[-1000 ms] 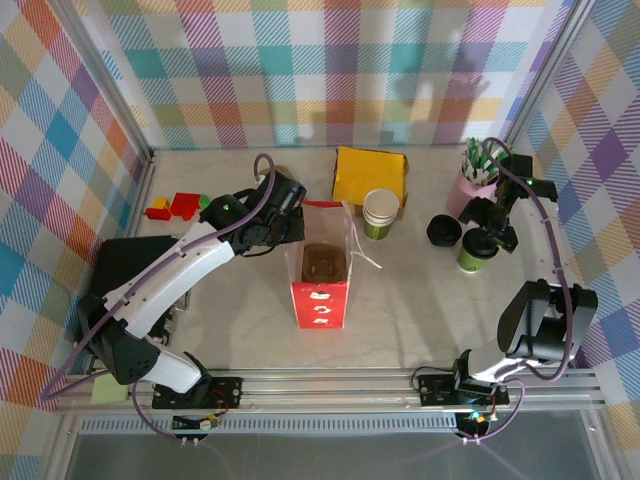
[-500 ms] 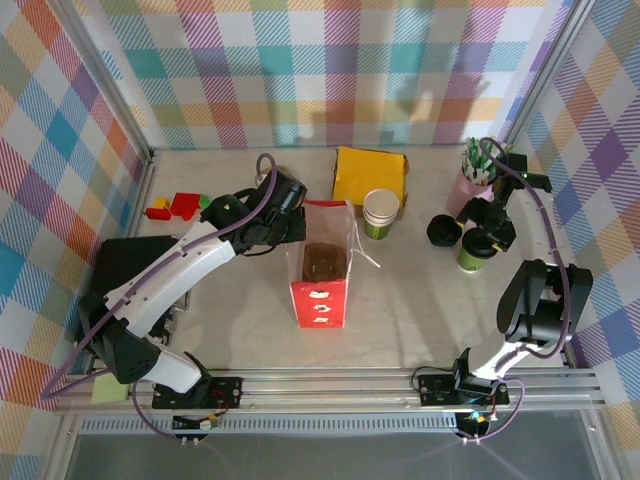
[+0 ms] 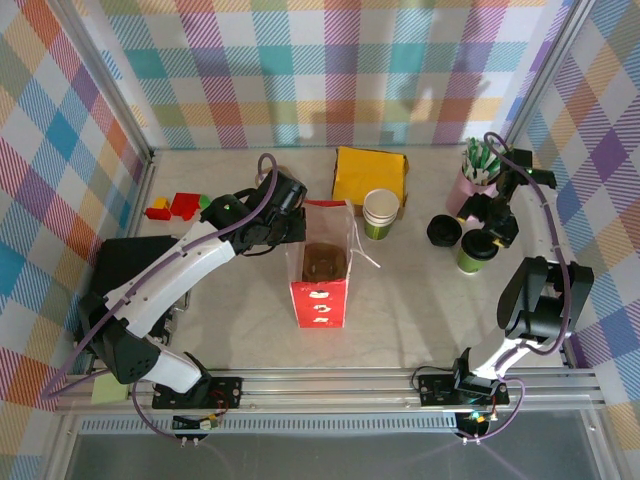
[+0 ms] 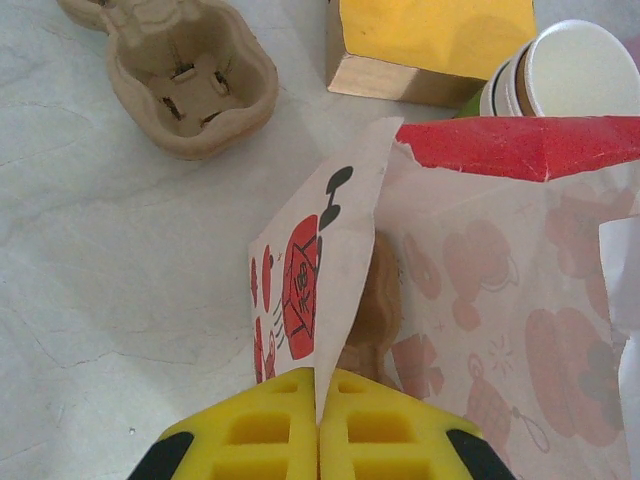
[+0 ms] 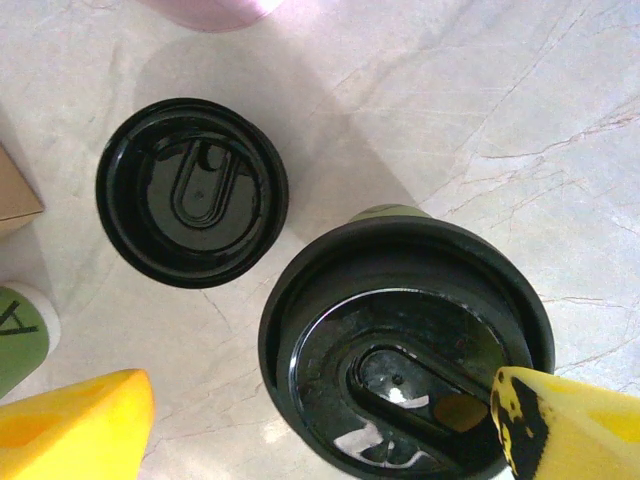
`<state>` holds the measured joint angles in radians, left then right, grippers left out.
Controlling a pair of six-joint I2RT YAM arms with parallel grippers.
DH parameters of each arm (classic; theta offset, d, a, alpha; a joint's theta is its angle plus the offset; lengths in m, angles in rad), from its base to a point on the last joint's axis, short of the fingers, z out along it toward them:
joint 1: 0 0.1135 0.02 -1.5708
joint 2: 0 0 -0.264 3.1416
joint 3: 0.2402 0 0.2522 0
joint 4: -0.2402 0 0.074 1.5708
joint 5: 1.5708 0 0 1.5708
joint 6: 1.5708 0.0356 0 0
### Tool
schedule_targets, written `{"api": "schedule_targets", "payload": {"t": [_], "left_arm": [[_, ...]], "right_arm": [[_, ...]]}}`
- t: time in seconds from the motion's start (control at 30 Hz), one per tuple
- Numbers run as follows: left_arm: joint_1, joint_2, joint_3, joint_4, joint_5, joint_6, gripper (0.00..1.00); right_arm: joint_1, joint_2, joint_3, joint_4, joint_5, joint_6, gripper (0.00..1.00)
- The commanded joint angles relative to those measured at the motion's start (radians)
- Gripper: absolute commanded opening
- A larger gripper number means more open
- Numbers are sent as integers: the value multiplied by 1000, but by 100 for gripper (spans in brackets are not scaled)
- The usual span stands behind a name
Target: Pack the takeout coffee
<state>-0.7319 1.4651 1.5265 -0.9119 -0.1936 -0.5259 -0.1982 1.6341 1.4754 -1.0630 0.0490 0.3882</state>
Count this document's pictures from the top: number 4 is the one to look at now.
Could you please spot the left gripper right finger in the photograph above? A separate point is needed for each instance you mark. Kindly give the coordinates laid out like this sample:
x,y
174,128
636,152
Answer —
x,y
380,435

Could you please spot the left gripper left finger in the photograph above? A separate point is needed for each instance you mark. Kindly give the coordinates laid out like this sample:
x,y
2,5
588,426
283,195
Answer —
x,y
260,435

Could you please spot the brown pulp cup carrier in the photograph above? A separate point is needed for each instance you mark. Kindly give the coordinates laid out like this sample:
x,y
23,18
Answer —
x,y
190,100
380,310

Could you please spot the red printed paper bag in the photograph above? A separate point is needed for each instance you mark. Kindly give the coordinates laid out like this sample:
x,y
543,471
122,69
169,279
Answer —
x,y
500,250

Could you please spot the yellow topped cardboard box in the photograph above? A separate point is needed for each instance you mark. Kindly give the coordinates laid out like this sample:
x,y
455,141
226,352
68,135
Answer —
x,y
425,30

